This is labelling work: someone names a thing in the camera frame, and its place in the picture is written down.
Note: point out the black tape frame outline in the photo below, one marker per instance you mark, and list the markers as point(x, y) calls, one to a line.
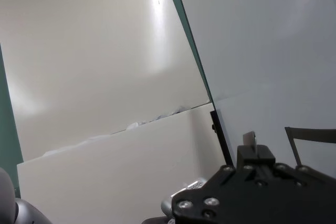
point(315, 134)

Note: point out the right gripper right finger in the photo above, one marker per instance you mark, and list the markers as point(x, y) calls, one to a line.
point(266, 158)

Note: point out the dark grey robot shell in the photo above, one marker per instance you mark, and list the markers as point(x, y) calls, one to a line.
point(29, 213)

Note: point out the black metal bar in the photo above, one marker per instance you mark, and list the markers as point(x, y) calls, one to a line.
point(222, 140)

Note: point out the large white panel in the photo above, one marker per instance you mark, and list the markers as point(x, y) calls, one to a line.
point(92, 51)

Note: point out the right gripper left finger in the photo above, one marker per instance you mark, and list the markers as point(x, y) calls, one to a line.
point(249, 141)

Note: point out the low white panel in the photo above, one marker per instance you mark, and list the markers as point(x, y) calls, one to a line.
point(105, 176)

